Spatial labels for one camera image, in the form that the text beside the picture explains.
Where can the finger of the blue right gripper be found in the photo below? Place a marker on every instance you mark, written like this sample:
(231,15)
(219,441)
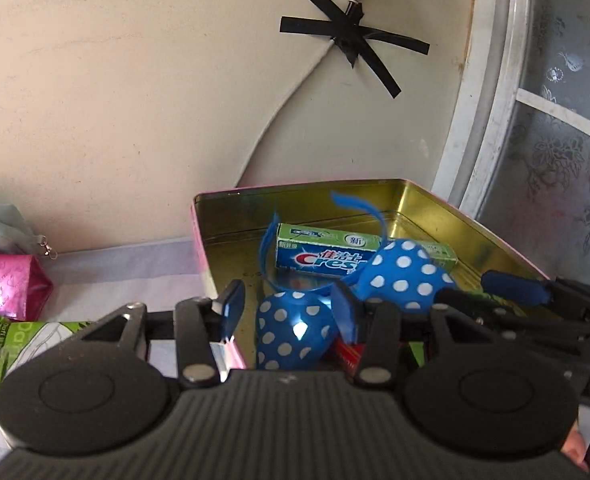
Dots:
(530,293)

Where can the teal zip pouch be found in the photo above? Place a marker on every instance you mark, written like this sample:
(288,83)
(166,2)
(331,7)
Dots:
(17,238)

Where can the pink wallet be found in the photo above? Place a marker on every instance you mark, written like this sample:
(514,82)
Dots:
(24,287)

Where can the white window frame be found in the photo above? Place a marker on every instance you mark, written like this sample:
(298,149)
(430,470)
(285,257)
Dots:
(490,89)

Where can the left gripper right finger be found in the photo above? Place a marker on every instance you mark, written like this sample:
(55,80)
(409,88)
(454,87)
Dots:
(374,323)

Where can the striped bed sheet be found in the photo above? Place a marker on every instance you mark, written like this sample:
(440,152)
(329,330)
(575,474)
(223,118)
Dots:
(89,285)

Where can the Crest toothpaste box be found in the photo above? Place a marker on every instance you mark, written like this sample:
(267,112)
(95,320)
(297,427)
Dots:
(323,252)

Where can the right hand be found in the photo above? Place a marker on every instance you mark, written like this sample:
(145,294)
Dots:
(575,448)

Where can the green Dofi tissue pack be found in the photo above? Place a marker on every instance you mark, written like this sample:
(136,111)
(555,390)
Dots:
(20,342)

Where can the black tape cross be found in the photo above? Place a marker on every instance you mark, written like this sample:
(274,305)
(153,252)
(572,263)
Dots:
(344,29)

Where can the red cigarette box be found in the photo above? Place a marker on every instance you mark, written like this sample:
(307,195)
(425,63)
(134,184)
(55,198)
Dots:
(347,356)

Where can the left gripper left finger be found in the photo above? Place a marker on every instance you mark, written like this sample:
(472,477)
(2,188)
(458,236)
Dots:
(197,324)

